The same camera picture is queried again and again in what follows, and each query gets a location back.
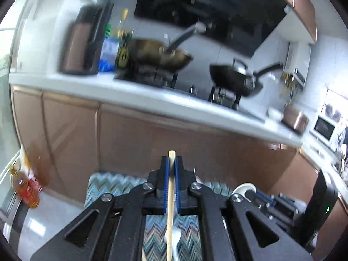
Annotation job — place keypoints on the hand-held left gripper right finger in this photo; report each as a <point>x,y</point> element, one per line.
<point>177,187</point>

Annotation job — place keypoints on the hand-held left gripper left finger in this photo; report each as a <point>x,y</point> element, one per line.
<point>166,187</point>

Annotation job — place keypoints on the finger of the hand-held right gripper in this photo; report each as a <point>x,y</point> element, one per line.
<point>265,197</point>

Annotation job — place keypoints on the wooden chopstick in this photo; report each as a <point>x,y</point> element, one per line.
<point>170,223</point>

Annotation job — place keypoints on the white bowl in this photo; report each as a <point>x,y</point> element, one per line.
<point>244,189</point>

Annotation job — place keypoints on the metal spoon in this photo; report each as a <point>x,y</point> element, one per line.
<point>176,236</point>

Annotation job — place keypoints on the chevron patterned mat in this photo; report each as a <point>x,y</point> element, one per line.
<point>114,182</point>

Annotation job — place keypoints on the brown base cabinet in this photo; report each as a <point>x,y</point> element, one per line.
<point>122,141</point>

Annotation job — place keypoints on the white microwave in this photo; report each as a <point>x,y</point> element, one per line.
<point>325,129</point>

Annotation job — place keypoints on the brown rice cooker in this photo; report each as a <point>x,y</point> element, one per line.
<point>295,118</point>

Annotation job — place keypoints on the gas stove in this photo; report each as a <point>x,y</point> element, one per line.
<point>163,77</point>

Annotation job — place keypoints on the black wok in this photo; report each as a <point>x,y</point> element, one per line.
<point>231,80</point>

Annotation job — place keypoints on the bronze wok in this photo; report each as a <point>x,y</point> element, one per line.
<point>160,54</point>

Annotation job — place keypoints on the dark soy sauce bottle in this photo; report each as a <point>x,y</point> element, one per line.
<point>123,54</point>

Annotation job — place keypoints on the orange oil bottle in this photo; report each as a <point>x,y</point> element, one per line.
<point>25,187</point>

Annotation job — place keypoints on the white water heater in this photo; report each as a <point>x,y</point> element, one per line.
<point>295,59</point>

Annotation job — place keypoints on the blue white salt bag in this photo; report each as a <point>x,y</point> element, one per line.
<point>108,54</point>

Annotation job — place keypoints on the green cap bottle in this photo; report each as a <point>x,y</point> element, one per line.
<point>108,31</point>

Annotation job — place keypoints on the brown black kitchen appliance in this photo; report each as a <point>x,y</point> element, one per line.
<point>78,43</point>

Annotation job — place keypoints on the yellow cap oil bottle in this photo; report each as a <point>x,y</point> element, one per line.
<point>123,21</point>

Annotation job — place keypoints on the black range hood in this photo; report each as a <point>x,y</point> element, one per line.
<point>212,11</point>

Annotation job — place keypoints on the brown upper cabinet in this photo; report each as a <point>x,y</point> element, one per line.
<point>304,8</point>

